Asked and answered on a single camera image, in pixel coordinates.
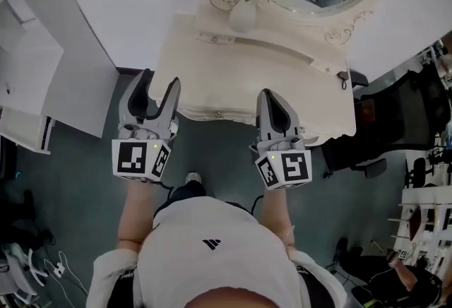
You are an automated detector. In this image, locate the person's black trouser leg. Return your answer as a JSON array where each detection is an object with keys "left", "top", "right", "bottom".
[{"left": 153, "top": 181, "right": 208, "bottom": 221}]

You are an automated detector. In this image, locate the white vase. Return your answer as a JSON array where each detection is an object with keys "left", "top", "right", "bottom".
[{"left": 228, "top": 0, "right": 258, "bottom": 33}]

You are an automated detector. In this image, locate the black office chair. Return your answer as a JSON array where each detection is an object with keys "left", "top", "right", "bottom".
[{"left": 319, "top": 61, "right": 451, "bottom": 180}]

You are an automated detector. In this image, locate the white desk with shelves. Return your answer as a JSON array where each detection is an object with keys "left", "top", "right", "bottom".
[{"left": 0, "top": 0, "right": 121, "bottom": 140}]

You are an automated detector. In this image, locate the person's white shoe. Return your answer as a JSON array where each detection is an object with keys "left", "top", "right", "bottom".
[{"left": 184, "top": 171, "right": 203, "bottom": 188}]

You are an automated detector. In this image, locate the cream ornate dressing table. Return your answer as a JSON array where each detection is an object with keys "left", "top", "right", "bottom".
[{"left": 150, "top": 0, "right": 396, "bottom": 142}]

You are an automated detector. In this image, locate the small black pouch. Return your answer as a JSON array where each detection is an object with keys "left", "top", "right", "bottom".
[{"left": 336, "top": 70, "right": 351, "bottom": 90}]

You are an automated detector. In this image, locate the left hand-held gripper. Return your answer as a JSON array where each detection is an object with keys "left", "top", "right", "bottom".
[{"left": 112, "top": 68, "right": 182, "bottom": 183}]

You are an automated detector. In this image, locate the person's right forearm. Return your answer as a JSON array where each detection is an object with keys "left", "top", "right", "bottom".
[{"left": 256, "top": 186, "right": 297, "bottom": 253}]

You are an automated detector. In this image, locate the person's left forearm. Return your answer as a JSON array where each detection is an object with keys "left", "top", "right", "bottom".
[{"left": 117, "top": 177, "right": 159, "bottom": 253}]

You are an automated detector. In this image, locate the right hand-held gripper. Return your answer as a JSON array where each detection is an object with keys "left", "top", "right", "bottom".
[{"left": 249, "top": 88, "right": 314, "bottom": 191}]

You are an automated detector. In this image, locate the person's white shirt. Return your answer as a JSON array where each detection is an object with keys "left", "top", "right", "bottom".
[{"left": 86, "top": 195, "right": 349, "bottom": 308}]

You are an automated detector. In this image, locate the white work table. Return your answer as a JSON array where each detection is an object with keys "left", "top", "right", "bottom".
[{"left": 386, "top": 189, "right": 452, "bottom": 286}]

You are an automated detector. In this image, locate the white chair base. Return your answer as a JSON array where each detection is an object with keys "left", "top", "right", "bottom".
[{"left": 5, "top": 244, "right": 49, "bottom": 302}]

